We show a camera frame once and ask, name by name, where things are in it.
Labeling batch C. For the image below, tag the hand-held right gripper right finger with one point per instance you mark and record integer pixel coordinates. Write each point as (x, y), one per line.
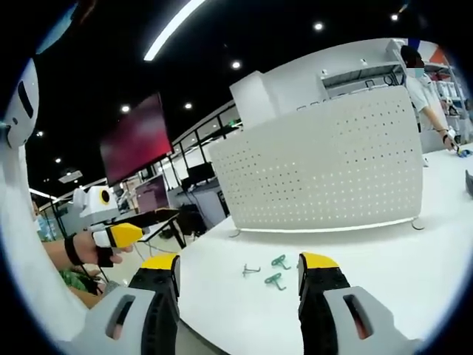
(369, 318)

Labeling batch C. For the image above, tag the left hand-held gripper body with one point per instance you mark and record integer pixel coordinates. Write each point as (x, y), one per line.
(92, 207)

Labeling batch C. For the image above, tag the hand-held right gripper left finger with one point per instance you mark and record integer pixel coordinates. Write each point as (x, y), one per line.
(111, 318)

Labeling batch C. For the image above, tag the green hook assembly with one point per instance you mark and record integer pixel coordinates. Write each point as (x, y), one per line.
(272, 278)
(278, 262)

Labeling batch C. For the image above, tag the grey metal hook assembly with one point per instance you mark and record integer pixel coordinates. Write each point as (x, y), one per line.
(250, 270)

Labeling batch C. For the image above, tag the white perforated mounting plate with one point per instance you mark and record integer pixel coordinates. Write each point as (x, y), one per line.
(318, 166)

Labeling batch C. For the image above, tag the person's left hand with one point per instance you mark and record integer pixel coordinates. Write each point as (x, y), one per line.
(88, 249)

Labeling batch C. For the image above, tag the black desk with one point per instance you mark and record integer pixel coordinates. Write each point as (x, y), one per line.
(162, 216)

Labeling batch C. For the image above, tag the green patterned cloth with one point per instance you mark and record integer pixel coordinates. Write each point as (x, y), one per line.
(75, 281)

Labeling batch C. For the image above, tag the person's white clothing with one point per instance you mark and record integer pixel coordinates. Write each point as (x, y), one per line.
(29, 259)

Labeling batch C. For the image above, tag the black computer monitor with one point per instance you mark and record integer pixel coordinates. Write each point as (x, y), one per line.
(200, 174)

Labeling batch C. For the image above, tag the white wearable device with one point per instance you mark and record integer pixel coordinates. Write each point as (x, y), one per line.
(23, 122)

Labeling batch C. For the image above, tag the dark grey object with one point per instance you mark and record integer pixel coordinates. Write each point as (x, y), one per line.
(469, 185)

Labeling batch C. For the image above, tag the white pillar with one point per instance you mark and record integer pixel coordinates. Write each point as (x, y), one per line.
(253, 96)

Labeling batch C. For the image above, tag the small blue object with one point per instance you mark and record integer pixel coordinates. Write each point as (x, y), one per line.
(465, 152)

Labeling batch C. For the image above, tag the long ceiling light strip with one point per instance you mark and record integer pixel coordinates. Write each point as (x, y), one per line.
(173, 31)

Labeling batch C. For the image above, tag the white storage shelf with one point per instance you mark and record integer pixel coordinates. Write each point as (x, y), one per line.
(373, 75)

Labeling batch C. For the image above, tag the large wall screen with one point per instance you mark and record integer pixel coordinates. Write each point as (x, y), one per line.
(138, 142)

